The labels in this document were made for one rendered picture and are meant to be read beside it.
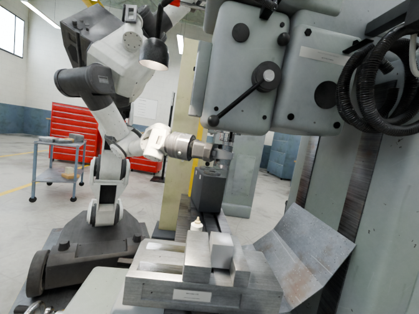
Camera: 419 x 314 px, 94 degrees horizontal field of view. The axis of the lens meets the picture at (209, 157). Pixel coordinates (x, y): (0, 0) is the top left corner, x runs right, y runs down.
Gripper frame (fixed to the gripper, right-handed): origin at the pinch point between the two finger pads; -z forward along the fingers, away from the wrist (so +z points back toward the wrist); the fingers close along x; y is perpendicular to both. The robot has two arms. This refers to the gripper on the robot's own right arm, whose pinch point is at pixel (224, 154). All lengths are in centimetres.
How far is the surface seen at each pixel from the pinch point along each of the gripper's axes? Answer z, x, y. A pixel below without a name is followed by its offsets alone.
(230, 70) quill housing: 0.8, -10.7, -22.1
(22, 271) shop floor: 147, 48, 125
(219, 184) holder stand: 4.2, 33.4, 18.7
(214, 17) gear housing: 9.7, -2.5, -39.1
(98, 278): 38, -4, 54
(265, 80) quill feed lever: -8.1, -11.1, -20.5
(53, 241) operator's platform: 111, 41, 85
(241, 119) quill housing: -4.0, -9.2, -10.7
